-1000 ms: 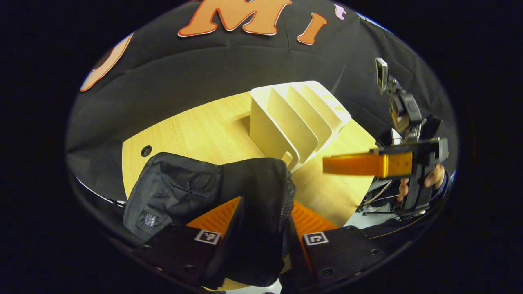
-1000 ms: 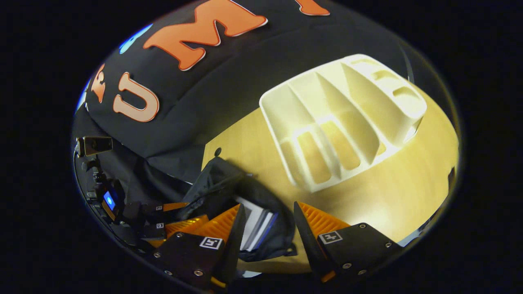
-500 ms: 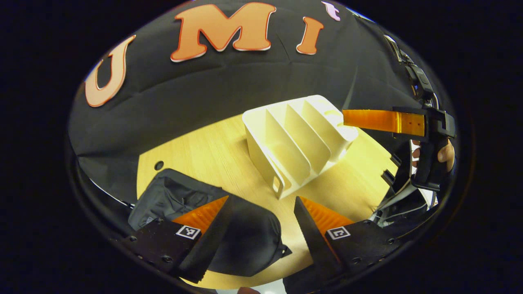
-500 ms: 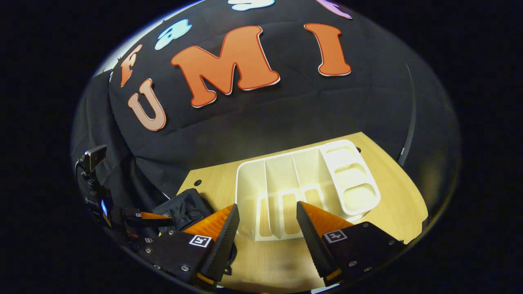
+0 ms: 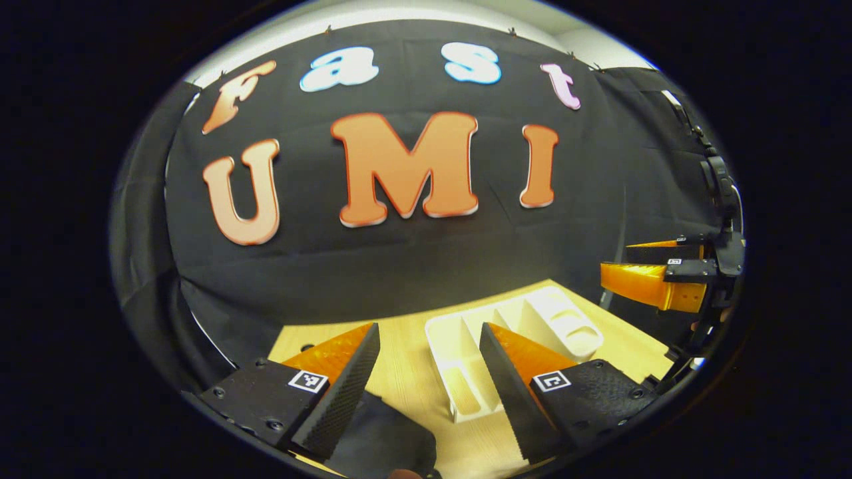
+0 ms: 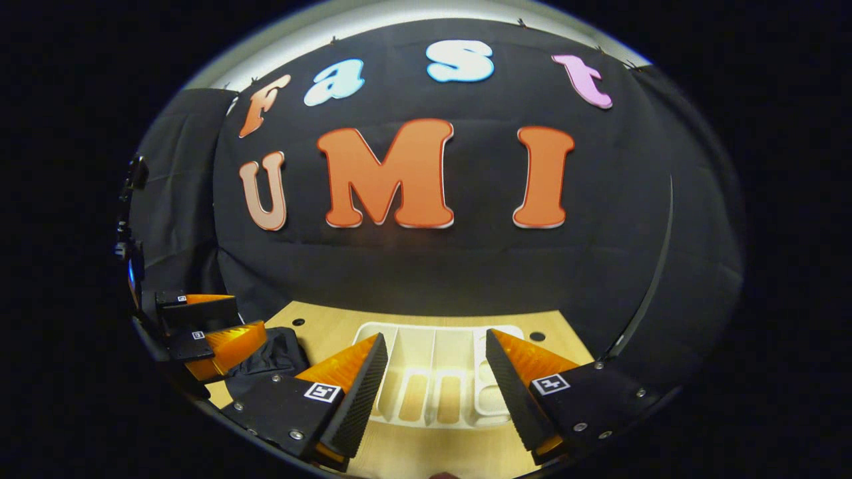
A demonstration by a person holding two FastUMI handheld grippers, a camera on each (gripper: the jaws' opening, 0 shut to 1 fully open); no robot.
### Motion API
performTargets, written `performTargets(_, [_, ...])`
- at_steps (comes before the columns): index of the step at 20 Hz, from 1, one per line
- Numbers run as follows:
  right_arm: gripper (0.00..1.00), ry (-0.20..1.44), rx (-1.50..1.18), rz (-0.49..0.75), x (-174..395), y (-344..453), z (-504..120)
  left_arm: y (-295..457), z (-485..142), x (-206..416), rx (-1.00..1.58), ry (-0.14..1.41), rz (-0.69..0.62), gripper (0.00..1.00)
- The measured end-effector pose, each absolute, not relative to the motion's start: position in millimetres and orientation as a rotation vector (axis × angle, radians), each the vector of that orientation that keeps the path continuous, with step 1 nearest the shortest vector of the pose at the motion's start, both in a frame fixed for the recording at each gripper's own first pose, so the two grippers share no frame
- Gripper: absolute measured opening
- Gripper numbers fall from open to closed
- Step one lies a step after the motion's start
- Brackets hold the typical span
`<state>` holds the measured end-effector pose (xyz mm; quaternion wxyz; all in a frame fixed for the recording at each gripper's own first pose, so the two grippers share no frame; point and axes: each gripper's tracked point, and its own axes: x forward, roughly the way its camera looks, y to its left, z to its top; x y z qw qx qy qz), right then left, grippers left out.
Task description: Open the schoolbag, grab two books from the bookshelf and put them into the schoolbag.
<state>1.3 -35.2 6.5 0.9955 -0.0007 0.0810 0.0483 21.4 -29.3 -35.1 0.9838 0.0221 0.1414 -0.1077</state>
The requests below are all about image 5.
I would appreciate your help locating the black backdrop cloth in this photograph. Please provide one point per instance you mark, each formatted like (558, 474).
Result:
(399, 266)

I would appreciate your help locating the white bookshelf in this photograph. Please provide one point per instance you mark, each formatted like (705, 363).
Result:
(452, 346)

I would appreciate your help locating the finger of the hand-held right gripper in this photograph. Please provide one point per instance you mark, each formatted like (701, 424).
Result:
(692, 271)
(665, 255)

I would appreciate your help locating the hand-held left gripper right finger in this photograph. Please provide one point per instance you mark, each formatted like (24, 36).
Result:
(509, 399)

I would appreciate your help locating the white bar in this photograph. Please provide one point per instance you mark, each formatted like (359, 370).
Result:
(671, 101)

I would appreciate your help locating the black schoolbag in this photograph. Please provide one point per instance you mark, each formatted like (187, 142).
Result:
(386, 439)

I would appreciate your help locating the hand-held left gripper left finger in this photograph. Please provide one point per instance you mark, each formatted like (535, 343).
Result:
(343, 399)

